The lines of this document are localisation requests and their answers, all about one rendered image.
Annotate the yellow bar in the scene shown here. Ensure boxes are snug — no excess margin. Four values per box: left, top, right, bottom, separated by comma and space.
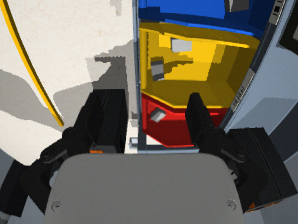
0, 0, 64, 126

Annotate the yellow bin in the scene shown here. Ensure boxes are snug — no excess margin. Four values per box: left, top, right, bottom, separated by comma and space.
139, 23, 260, 108

